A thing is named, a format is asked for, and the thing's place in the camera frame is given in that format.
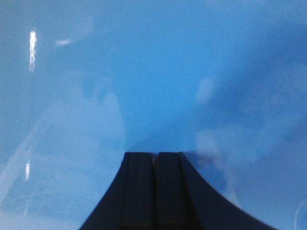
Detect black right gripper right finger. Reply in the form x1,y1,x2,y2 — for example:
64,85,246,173
155,152,272,230

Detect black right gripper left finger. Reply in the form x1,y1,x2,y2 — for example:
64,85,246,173
80,152,154,230

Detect blue door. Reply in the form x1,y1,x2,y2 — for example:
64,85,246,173
0,0,307,230

